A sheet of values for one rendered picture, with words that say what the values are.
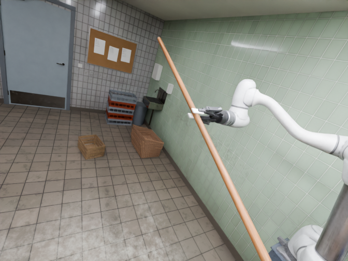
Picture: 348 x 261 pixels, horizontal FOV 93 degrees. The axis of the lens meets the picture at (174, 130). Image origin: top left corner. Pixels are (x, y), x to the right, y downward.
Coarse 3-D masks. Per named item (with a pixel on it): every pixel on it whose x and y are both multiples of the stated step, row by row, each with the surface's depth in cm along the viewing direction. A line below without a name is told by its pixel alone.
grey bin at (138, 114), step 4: (136, 104) 422; (140, 104) 432; (136, 108) 422; (140, 108) 420; (144, 108) 425; (136, 112) 426; (140, 112) 426; (144, 112) 433; (136, 116) 430; (140, 116) 431; (144, 116) 442; (136, 120) 435; (140, 120) 438; (136, 124) 440; (140, 124) 445
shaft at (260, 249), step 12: (168, 60) 110; (180, 84) 96; (204, 132) 77; (216, 156) 70; (228, 180) 64; (240, 204) 59; (240, 216) 59; (252, 228) 55; (252, 240) 54; (264, 252) 52
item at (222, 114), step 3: (222, 111) 93; (216, 114) 90; (219, 114) 91; (222, 114) 92; (225, 114) 92; (210, 117) 92; (213, 117) 91; (219, 117) 93; (222, 117) 92; (225, 117) 92; (216, 120) 95; (219, 120) 93; (222, 120) 92; (225, 120) 93; (219, 123) 94; (222, 123) 95
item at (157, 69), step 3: (156, 63) 406; (156, 66) 397; (159, 66) 388; (162, 66) 391; (153, 69) 412; (156, 69) 396; (159, 69) 392; (153, 72) 411; (156, 72) 395; (159, 72) 396; (153, 75) 410; (156, 75) 396; (159, 75) 399; (153, 78) 409; (156, 78) 399; (159, 78) 403
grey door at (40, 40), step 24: (24, 0) 285; (48, 0) 296; (0, 24) 285; (24, 24) 299; (48, 24) 313; (72, 24) 326; (0, 48) 299; (24, 48) 314; (48, 48) 329; (72, 48) 344; (24, 72) 331; (48, 72) 348; (24, 96) 349; (48, 96) 368
